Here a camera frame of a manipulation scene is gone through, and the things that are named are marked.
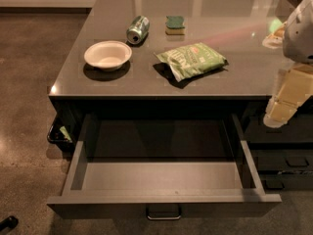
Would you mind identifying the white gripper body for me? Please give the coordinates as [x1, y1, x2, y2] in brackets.
[277, 63, 313, 109]

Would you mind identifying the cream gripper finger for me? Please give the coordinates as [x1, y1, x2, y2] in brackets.
[263, 98, 297, 128]
[262, 23, 286, 49]

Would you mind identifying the dark grey top drawer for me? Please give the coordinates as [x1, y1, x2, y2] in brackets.
[47, 115, 282, 220]

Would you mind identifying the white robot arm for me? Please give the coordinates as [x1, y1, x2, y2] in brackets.
[262, 0, 313, 128]

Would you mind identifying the dark grey drawer cabinet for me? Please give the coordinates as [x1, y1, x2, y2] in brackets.
[49, 0, 312, 189]

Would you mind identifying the green chip bag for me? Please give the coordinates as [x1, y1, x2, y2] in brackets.
[156, 42, 228, 82]

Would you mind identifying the green yellow sponge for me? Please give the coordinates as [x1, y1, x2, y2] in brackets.
[165, 16, 185, 35]

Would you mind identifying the green soda can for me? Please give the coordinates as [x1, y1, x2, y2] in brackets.
[126, 16, 150, 45]

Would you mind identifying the white paper bowl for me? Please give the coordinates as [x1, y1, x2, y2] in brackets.
[84, 41, 132, 71]

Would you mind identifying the black bin beside cabinet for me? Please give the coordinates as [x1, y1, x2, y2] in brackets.
[47, 117, 74, 153]

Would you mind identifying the black object on floor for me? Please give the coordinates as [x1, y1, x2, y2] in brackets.
[0, 215, 19, 231]

